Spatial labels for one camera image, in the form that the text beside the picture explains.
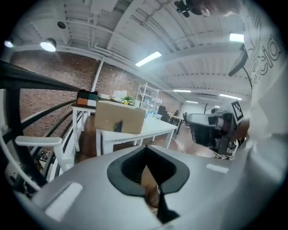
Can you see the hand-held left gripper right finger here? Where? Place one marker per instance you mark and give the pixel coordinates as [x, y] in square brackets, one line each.
[202, 191]

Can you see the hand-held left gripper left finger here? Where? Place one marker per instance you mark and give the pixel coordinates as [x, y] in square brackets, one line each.
[90, 191]

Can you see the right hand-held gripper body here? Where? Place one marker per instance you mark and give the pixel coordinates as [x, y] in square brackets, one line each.
[225, 128]

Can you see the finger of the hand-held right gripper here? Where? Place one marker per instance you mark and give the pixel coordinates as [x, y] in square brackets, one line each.
[200, 130]

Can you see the bare tree decoration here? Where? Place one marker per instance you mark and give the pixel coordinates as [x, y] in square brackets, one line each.
[205, 107]

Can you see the ceiling light panel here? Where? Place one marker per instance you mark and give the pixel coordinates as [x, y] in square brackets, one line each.
[236, 37]
[230, 96]
[181, 91]
[148, 58]

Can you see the large white table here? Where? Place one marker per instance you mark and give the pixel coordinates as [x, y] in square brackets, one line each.
[155, 126]

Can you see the clear water bottle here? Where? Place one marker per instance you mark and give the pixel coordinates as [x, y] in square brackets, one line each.
[147, 110]
[154, 111]

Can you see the person in white shirt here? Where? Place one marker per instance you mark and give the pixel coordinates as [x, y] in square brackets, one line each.
[270, 101]

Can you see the white metal shelving rack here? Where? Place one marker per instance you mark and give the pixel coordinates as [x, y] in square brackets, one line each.
[146, 94]

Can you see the cardboard box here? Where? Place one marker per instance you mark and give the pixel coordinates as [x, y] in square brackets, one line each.
[126, 119]

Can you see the narrow white table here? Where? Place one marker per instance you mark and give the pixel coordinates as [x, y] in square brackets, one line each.
[83, 107]

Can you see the black orange white box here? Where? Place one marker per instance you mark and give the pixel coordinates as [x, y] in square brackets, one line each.
[83, 101]

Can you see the black metal railing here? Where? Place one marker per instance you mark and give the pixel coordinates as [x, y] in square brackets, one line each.
[13, 107]

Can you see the person's chin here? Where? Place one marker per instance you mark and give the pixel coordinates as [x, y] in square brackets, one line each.
[202, 6]

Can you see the black pendant lamp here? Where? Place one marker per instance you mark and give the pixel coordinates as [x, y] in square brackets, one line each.
[8, 44]
[48, 45]

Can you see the black round ceiling speaker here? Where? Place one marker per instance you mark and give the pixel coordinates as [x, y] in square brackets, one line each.
[61, 25]

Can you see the white wall pipe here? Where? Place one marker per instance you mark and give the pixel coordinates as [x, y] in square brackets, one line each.
[96, 76]

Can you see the black head-worn camera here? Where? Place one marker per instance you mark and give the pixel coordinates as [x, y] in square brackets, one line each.
[183, 7]

